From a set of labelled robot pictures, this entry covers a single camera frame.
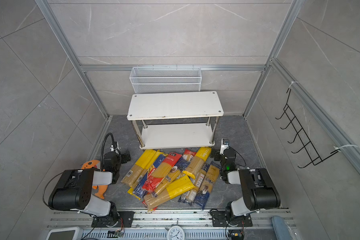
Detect yellow Pastatime spaghetti bag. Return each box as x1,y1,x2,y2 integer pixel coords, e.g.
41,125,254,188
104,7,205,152
183,147,212,179

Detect blue Ankara spaghetti bag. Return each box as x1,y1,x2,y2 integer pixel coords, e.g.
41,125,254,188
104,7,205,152
151,158,190,198

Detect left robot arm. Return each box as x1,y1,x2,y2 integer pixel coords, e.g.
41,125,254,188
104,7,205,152
46,150,131,228

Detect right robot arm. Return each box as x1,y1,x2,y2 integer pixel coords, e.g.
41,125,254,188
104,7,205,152
212,147,281,222

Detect white two-tier shelf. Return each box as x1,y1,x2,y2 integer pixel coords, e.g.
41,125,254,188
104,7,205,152
127,92,224,150

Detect orange shark plush toy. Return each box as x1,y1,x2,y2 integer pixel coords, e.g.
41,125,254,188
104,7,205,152
81,160,112,200

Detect red white label spaghetti bag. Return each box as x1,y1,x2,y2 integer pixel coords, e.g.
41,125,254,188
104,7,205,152
182,149,196,162

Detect blue Barilla spaghetti box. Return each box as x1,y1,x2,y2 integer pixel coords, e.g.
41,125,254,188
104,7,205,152
128,152,166,200

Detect blue white label spaghetti bag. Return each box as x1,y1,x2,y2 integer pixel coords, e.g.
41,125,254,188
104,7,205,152
178,163,210,206

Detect white tablet device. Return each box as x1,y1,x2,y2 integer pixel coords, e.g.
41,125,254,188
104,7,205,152
46,227,83,240

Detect white analog clock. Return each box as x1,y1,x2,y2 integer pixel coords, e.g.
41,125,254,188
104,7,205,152
167,226,186,240

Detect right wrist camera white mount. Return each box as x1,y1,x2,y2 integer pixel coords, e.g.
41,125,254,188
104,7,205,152
220,139,230,155

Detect black wall hook rack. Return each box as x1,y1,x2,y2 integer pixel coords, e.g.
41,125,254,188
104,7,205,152
275,89,341,169

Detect white wire mesh basket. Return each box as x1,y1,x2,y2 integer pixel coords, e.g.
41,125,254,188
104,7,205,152
130,67,202,94

